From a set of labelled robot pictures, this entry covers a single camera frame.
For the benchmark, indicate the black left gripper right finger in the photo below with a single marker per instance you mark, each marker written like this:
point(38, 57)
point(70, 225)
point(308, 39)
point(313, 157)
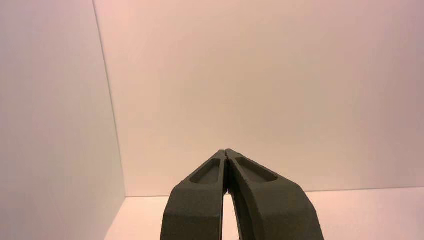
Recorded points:
point(275, 208)

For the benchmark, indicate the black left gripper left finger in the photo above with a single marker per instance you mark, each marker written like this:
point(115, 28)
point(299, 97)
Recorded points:
point(195, 208)

